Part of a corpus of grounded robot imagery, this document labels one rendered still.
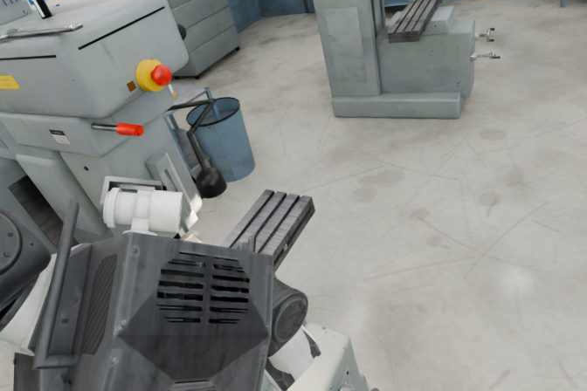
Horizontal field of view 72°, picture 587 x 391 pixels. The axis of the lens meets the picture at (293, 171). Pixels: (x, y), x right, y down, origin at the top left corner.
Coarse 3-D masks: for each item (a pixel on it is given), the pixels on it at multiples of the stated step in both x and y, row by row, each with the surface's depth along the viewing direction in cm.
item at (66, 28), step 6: (66, 24) 63; (72, 24) 62; (78, 24) 61; (12, 30) 73; (18, 30) 71; (24, 30) 68; (30, 30) 68; (36, 30) 66; (42, 30) 64; (48, 30) 63; (54, 30) 63; (60, 30) 62; (66, 30) 61; (72, 30) 60; (0, 36) 70; (6, 36) 71; (12, 36) 70; (18, 36) 69; (24, 36) 68
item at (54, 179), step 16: (32, 160) 101; (48, 160) 98; (32, 176) 107; (48, 176) 102; (64, 176) 100; (48, 192) 109; (64, 192) 103; (80, 192) 103; (64, 208) 110; (80, 208) 105; (80, 224) 112; (96, 224) 109
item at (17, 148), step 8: (0, 120) 98; (0, 128) 101; (0, 136) 104; (8, 136) 101; (0, 144) 106; (8, 144) 104; (16, 144) 102; (0, 152) 110; (8, 152) 108; (16, 152) 105; (24, 152) 102; (32, 152) 100; (40, 152) 98; (48, 152) 96; (56, 152) 97; (16, 160) 109; (56, 160) 98
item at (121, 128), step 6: (96, 126) 79; (102, 126) 78; (108, 126) 77; (114, 126) 76; (120, 126) 74; (126, 126) 74; (132, 126) 73; (138, 126) 73; (120, 132) 75; (126, 132) 74; (132, 132) 73; (138, 132) 73
